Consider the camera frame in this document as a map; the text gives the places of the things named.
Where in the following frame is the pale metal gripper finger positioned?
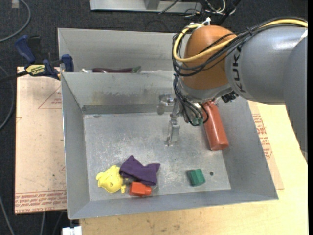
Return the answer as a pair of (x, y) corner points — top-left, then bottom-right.
(165, 124), (173, 147)
(170, 120), (181, 144)

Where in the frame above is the grey metal bin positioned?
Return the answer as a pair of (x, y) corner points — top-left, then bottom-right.
(57, 27), (279, 220)

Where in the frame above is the red-brown flat block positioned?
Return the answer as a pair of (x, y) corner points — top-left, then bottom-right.
(202, 100), (230, 152)

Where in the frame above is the purple cloth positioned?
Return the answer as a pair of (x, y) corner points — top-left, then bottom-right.
(119, 155), (161, 187)

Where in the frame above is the green block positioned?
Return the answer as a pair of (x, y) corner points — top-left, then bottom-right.
(186, 169), (206, 187)

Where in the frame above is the orange-red block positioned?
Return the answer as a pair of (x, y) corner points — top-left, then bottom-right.
(128, 181), (153, 197)

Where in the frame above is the yellow toy animal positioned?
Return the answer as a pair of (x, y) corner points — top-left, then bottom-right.
(95, 164), (127, 194)

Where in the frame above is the brown cardboard board red print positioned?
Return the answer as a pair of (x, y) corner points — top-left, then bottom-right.
(14, 66), (285, 215)

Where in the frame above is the black cylinder on white bracket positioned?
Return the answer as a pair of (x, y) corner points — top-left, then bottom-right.
(221, 91), (240, 104)

